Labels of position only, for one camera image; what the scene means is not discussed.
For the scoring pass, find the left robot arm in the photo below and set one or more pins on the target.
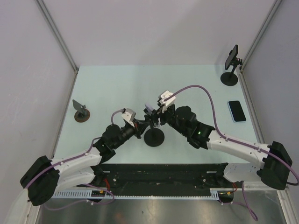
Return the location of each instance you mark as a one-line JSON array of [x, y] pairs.
[[45, 177]]

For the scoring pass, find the black phone stand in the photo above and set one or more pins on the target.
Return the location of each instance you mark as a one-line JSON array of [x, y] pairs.
[[154, 137], [230, 78]]

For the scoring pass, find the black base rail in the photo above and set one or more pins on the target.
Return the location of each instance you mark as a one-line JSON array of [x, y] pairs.
[[163, 180]]

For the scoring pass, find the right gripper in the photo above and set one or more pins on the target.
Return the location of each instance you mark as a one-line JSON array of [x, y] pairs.
[[159, 113]]

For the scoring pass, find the black smartphone on right stand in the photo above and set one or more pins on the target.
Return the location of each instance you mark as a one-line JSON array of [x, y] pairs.
[[231, 57]]

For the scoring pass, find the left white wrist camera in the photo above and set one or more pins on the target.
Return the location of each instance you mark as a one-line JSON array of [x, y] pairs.
[[128, 116]]

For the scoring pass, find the rusty round phone stand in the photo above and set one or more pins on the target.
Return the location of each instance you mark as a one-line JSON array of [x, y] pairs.
[[82, 114]]

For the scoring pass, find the blue-cased smartphone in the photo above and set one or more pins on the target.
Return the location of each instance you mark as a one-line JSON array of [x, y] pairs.
[[236, 111]]

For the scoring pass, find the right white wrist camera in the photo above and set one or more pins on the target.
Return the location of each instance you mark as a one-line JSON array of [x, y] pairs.
[[165, 100]]

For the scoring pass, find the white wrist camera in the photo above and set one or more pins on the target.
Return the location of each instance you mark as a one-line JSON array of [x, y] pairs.
[[128, 116], [165, 100]]

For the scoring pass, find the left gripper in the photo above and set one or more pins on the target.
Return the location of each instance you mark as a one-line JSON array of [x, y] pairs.
[[140, 127]]

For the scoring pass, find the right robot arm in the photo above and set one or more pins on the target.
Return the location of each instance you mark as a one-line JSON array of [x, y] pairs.
[[271, 161]]

